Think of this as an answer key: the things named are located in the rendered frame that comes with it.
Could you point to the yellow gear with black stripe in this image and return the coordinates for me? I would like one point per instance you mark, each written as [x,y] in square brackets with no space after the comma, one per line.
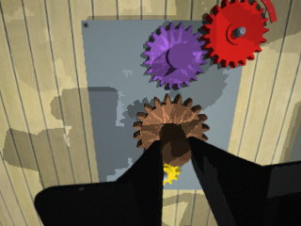
[172,173]

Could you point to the red gear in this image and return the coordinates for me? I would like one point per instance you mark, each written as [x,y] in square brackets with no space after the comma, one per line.
[222,43]

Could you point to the brown gear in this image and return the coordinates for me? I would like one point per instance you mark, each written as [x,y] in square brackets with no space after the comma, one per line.
[172,123]

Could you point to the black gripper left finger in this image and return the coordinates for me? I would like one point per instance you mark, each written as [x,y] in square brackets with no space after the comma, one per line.
[134,199]

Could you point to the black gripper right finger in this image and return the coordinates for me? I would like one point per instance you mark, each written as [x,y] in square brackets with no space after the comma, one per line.
[240,192]

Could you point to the purple gear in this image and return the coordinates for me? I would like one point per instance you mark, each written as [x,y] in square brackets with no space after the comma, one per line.
[175,56]

